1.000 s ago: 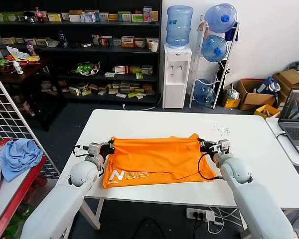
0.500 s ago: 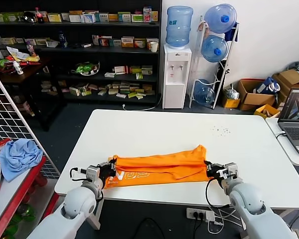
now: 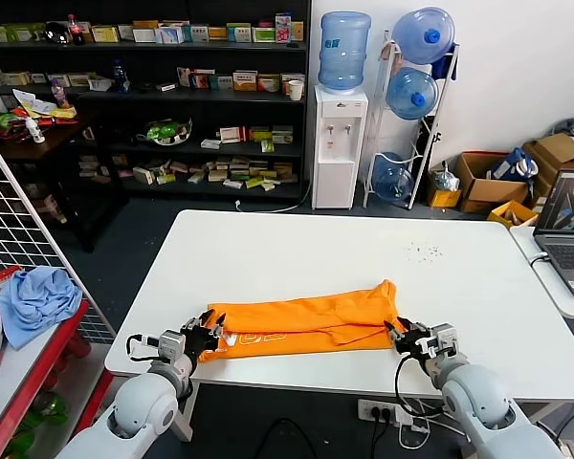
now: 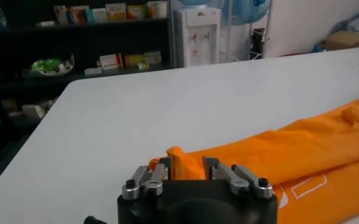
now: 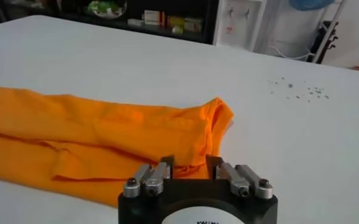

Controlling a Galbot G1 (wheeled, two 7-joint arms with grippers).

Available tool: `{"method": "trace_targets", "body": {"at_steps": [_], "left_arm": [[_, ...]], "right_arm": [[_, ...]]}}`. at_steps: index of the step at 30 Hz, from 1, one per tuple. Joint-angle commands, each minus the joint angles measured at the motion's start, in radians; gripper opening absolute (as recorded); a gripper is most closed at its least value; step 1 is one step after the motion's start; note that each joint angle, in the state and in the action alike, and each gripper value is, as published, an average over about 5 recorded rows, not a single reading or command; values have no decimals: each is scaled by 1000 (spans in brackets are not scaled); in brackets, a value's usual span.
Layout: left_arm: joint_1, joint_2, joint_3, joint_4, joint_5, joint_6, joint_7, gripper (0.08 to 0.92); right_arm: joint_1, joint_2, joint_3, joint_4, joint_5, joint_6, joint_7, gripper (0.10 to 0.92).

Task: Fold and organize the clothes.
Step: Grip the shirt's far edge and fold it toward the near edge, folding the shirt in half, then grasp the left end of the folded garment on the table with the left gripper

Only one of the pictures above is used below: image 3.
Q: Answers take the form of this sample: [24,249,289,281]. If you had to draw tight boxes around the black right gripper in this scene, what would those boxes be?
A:
[385,316,435,360]

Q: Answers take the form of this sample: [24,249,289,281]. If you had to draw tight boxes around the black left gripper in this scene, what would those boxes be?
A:
[180,309,228,359]

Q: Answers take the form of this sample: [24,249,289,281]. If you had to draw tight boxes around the orange t-shirt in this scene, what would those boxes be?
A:
[196,278,406,363]

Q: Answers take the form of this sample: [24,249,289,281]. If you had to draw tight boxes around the scattered dark crumbs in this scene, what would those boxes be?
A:
[408,242,444,262]

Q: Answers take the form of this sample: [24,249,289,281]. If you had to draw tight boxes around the large white table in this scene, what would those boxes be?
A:
[103,208,574,403]

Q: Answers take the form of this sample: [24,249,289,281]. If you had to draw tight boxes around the white power strip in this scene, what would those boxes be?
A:
[357,399,416,426]

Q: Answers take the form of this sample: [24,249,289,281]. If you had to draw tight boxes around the white power adapter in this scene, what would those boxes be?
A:
[394,406,416,430]

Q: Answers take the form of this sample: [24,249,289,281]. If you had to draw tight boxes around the yellow cardboard box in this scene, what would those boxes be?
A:
[431,188,463,209]

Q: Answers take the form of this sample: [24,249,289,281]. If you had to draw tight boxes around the blue water jug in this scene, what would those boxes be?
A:
[318,11,372,93]
[386,66,440,121]
[371,151,416,202]
[391,6,456,66]

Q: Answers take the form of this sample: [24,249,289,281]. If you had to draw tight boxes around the yellow plastic bin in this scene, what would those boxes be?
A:
[487,200,541,229]

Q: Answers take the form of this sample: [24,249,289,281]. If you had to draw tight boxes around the small white side table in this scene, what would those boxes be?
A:
[509,224,574,320]

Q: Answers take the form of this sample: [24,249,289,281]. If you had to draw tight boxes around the clear plastic bag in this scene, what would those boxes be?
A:
[432,169,462,194]

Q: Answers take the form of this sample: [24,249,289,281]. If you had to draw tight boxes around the open cardboard box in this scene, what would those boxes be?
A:
[453,151,532,215]

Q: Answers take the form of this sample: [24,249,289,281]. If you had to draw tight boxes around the white jug rack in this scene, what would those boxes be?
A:
[363,29,462,211]

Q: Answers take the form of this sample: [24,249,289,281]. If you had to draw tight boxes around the light blue crumpled shirt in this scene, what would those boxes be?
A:
[0,266,84,351]

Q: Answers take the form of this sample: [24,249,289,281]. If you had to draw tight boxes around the green plastic bottle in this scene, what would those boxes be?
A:
[28,390,72,426]

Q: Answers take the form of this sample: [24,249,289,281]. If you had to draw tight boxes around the grey laptop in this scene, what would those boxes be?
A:
[532,169,574,301]

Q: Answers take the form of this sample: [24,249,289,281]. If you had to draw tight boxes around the white water dispenser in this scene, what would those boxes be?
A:
[312,84,369,210]

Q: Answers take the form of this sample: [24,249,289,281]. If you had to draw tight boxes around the red-edged white shelf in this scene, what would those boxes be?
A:
[0,267,117,459]

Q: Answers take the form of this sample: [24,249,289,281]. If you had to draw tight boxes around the blue bag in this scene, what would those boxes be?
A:
[490,147,541,184]

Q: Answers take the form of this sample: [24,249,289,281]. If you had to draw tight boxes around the metal bowl with green packs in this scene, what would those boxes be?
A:
[136,117,193,146]

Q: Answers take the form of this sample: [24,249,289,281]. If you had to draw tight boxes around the red snack bag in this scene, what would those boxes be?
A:
[0,265,24,300]

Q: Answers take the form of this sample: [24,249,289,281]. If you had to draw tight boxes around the closed cardboard box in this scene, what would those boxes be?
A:
[523,132,574,205]

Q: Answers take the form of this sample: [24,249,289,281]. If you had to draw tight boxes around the dark wooden table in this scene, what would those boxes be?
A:
[0,108,130,254]

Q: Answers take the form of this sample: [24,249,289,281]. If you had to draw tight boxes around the orange medicine box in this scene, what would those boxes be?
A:
[232,71,259,92]

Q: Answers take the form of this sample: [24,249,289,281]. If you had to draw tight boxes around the dark blue bottle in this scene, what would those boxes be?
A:
[112,59,131,94]

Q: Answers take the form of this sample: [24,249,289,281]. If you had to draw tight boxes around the small white bottle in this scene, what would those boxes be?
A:
[24,117,47,143]

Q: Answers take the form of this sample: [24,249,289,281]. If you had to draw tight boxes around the pink drink bottle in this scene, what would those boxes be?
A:
[50,78,72,110]

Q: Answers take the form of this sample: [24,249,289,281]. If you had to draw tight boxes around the black shelving unit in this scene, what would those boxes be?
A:
[0,0,313,201]

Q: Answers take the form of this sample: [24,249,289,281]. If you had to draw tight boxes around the yellow white paper pile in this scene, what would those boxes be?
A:
[11,87,78,120]

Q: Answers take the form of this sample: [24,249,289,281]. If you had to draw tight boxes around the blue white medicine box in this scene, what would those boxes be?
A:
[155,24,186,45]

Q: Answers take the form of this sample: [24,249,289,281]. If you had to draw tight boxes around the tall pink blue box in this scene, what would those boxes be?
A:
[275,13,293,44]

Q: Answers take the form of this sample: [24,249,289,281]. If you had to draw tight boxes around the cola bottle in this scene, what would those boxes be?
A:
[66,13,86,47]

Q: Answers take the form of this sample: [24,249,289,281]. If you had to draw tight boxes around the black shiny helmet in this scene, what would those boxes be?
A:
[44,21,73,47]

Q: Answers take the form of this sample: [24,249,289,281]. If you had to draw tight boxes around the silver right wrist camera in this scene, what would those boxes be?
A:
[423,323,459,359]

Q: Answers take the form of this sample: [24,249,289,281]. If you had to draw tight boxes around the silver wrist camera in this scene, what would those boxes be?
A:
[158,330,187,359]
[423,323,459,359]

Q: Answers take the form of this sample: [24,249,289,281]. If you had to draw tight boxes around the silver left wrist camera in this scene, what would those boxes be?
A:
[158,330,187,359]

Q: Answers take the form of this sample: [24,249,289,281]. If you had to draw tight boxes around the white floor cable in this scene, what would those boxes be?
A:
[233,184,315,214]

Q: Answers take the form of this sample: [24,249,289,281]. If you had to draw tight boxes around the black floor cable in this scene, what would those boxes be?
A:
[260,418,317,459]

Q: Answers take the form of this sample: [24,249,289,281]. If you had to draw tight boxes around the white wire grid panel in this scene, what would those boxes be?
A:
[0,121,119,344]

